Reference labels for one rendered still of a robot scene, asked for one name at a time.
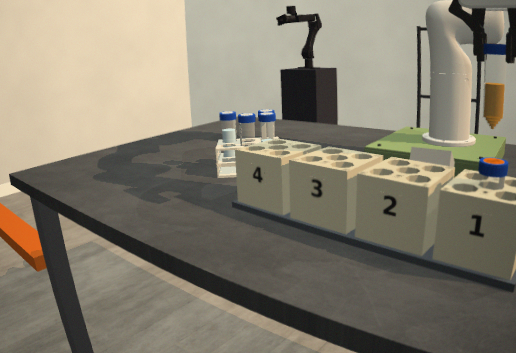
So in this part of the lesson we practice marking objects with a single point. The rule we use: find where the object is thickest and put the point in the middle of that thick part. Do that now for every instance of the cream tube rack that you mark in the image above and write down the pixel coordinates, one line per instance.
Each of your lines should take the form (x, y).
(226, 168)

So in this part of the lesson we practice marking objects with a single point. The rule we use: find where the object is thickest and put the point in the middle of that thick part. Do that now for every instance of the cream bucket adapter with holes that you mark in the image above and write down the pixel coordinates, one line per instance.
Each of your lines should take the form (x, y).
(323, 186)
(477, 230)
(262, 172)
(398, 210)

